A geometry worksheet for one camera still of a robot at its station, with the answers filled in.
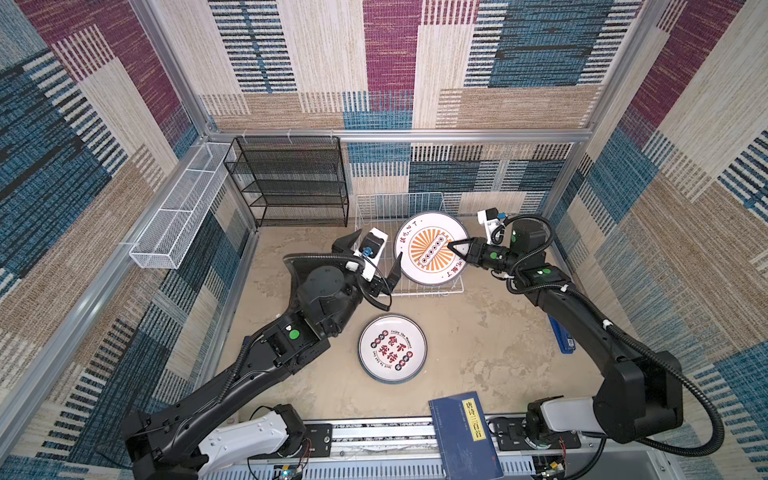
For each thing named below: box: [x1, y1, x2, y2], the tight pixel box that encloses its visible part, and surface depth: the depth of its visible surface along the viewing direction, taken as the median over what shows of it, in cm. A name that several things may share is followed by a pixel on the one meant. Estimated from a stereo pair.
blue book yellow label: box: [428, 391, 504, 480], surface depth 74 cm
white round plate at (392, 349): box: [358, 313, 428, 385], surface depth 88 cm
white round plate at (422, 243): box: [394, 211, 468, 287], surface depth 79 cm
